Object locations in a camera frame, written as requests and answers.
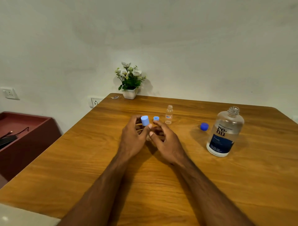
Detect person's left hand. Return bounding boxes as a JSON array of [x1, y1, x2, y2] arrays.
[[117, 115, 153, 161]]

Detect person's right hand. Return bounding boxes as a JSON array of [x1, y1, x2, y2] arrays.
[[149, 120, 187, 167]]

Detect small bottle with light blue cap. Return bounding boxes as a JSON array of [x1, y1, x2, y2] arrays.
[[141, 115, 152, 141]]

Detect person's right forearm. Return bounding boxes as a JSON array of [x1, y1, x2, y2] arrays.
[[171, 158, 255, 226]]

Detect person's left forearm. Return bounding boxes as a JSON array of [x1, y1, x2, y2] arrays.
[[57, 155, 131, 226]]

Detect small clear labelled bottle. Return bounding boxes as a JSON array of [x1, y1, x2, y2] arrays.
[[165, 105, 174, 125]]

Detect white potted artificial flowers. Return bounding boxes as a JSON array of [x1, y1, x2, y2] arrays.
[[115, 62, 147, 100]]

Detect large clear solution bottle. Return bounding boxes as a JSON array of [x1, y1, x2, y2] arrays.
[[206, 106, 245, 157]]

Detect dark red cabinet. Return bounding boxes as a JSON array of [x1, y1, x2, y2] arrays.
[[0, 111, 62, 182]]

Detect white wall socket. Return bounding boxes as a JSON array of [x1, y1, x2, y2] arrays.
[[90, 97, 104, 108], [0, 87, 20, 100]]

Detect black device with cable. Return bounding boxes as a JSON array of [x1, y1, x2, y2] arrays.
[[0, 127, 30, 150]]

